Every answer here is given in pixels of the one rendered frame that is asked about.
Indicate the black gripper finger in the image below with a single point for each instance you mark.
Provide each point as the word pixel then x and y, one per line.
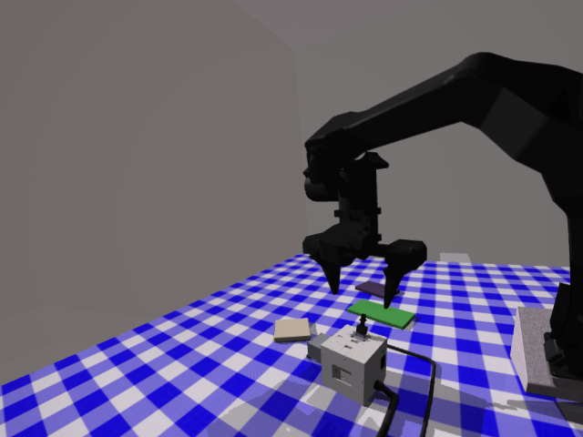
pixel 332 273
pixel 393 278

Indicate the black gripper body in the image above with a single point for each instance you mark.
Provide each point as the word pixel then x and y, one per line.
pixel 402 254

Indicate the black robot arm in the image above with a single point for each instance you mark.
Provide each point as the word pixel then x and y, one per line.
pixel 532 111

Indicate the purple flat block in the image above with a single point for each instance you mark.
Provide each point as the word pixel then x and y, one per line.
pixel 372 288

